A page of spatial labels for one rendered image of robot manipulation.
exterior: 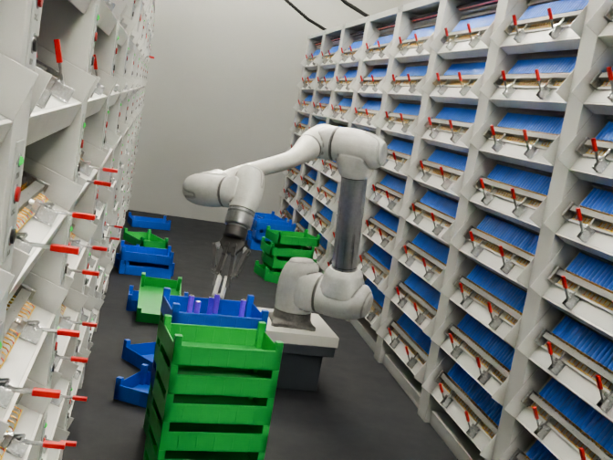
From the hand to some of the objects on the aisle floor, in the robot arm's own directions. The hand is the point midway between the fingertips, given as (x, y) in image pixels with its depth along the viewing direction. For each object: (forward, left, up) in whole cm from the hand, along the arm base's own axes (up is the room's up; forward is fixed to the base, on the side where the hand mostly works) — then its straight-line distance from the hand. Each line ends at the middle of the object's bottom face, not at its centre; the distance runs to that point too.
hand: (220, 287), depth 263 cm
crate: (+10, -31, -52) cm, 61 cm away
